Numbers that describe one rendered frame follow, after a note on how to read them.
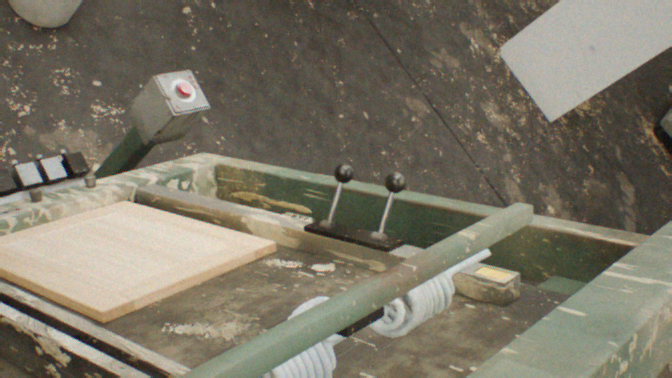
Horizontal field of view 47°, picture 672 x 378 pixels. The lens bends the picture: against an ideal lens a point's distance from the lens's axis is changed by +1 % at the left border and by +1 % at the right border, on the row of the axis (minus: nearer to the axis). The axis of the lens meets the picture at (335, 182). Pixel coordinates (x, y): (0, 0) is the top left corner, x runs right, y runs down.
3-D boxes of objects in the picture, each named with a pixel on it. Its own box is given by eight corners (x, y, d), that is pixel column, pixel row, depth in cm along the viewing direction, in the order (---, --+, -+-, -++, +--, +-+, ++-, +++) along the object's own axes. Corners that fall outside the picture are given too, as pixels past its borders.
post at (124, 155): (60, 226, 262) (157, 114, 212) (68, 241, 261) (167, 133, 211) (44, 231, 258) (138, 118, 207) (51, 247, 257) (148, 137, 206)
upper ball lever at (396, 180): (374, 245, 138) (395, 174, 140) (391, 249, 136) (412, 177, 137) (362, 240, 135) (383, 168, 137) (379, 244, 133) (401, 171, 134)
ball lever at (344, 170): (324, 232, 146) (344, 165, 147) (339, 236, 143) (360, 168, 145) (312, 227, 143) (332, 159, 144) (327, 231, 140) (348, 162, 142)
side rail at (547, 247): (236, 197, 202) (233, 157, 199) (673, 301, 132) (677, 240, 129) (218, 203, 198) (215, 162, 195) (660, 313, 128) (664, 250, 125)
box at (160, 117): (161, 103, 214) (191, 68, 202) (180, 140, 212) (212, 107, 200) (124, 110, 206) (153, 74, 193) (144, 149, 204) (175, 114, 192)
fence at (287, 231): (155, 199, 183) (153, 183, 182) (520, 296, 122) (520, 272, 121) (137, 205, 179) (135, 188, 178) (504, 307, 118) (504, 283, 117)
